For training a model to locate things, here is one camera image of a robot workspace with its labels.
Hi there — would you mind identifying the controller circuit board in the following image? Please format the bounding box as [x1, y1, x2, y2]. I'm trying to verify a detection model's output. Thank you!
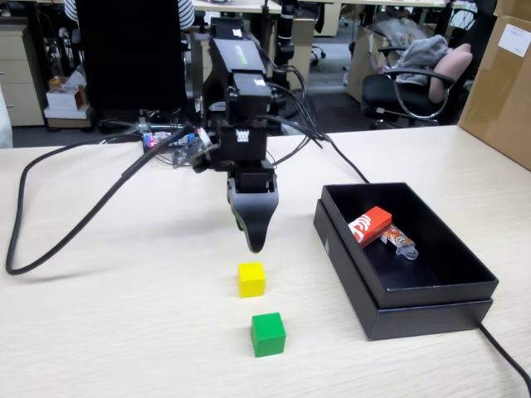
[142, 130, 175, 150]

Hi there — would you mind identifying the beige drawer cabinet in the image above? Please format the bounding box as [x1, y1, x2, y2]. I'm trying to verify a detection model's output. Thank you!
[0, 24, 46, 128]

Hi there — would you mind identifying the thick black sleeved cable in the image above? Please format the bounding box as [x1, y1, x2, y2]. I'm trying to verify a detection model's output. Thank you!
[4, 122, 196, 275]

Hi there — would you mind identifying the yellow cube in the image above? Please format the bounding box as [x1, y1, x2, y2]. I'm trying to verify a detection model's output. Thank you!
[237, 261, 267, 299]

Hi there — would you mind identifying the black office chair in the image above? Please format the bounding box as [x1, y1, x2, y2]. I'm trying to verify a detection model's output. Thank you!
[361, 43, 457, 129]

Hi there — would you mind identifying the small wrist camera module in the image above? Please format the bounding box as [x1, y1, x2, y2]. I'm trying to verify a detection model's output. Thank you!
[172, 128, 215, 169]

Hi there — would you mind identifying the plain cardboard box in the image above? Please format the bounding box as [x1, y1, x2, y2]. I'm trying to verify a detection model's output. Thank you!
[493, 0, 531, 22]

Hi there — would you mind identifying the black open box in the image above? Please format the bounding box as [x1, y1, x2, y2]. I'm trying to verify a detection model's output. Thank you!
[313, 198, 494, 342]

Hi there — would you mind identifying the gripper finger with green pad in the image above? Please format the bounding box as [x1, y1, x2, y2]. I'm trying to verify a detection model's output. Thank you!
[226, 181, 246, 232]

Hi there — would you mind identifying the black box tray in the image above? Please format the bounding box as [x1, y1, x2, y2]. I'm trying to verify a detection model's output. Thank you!
[321, 182, 499, 310]

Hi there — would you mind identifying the smooth black cable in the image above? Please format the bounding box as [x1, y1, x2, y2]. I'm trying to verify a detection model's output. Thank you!
[319, 132, 531, 386]

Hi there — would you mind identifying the gripper finger black curved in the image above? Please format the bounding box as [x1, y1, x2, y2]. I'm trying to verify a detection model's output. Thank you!
[230, 177, 280, 255]

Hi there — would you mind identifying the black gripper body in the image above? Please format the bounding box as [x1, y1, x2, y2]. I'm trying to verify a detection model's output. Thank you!
[209, 124, 278, 196]

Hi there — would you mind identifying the pink cushion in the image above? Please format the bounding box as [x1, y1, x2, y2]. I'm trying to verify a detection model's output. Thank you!
[426, 43, 474, 104]

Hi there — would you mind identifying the grey cloth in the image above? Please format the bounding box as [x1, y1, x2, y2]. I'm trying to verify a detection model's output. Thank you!
[392, 35, 451, 86]

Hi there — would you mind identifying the white cardboard box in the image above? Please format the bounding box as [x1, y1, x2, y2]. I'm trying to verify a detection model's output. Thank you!
[45, 85, 88, 112]

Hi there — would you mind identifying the flat white carton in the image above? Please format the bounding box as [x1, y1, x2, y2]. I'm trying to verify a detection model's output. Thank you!
[43, 105, 93, 129]

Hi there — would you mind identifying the large labelled cardboard box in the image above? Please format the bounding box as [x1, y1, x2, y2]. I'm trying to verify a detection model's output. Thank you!
[458, 14, 531, 172]

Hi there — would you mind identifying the beige desk pedestal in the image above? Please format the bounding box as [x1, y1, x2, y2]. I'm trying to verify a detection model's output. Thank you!
[290, 18, 316, 90]

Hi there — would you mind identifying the red and white small box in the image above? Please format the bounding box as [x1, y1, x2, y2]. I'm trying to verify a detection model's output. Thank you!
[347, 206, 394, 249]

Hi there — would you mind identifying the green cube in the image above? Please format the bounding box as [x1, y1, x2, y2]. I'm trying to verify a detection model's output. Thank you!
[250, 312, 287, 358]

